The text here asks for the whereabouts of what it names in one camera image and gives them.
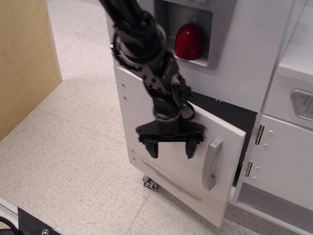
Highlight red toy pepper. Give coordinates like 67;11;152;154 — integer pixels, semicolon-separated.
174;23;204;60

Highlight black cable on floor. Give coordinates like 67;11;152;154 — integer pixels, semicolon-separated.
0;215;19;235

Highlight white toy kitchen cabinet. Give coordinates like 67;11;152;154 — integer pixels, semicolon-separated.
137;0;313;235

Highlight plywood panel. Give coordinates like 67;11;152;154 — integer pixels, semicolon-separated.
0;0;62;139

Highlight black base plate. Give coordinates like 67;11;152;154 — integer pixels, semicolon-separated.
18;208;61;235

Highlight grey oven vent panel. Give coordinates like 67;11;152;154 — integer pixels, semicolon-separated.
290;89;313;121

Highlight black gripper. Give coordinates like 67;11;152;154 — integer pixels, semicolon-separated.
136;117;204;159

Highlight white low fridge door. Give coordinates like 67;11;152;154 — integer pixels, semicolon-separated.
114;67;246;227

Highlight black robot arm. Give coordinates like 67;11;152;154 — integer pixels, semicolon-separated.
101;0;204;159

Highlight grey fridge door handle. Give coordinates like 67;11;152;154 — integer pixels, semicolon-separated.
202;137;223;191

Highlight aluminium extrusion foot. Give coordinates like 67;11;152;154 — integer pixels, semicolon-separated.
142;175;159;192

